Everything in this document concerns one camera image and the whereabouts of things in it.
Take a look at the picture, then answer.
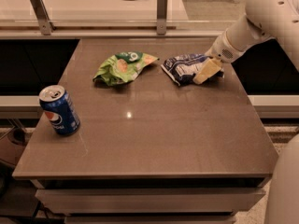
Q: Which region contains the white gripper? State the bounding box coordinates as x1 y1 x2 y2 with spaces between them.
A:
192 31 244 85

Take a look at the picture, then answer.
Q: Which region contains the blue chip bag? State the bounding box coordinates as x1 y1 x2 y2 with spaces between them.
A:
161 53 224 86

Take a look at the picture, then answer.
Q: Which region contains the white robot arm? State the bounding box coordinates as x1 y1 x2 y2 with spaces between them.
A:
206 0 299 224

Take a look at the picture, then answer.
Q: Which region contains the green chip bag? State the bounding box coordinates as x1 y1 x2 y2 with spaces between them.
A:
93 51 158 87

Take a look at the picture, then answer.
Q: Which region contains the blue pepsi can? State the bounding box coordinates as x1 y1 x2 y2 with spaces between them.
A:
39 85 80 135

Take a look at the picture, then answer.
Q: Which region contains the grey cabinet drawer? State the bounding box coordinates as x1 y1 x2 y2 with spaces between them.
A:
36 188 265 215

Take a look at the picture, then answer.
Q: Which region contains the glass partition panel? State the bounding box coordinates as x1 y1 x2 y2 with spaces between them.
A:
0 0 245 24

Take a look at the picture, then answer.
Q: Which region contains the middle metal glass bracket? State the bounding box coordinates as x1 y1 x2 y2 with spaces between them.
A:
156 0 168 35

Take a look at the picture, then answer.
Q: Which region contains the metal glass bracket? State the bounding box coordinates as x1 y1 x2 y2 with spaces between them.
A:
30 0 55 35
156 0 168 35

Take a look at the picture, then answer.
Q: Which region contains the left metal glass bracket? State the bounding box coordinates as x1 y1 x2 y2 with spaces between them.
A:
30 0 55 35

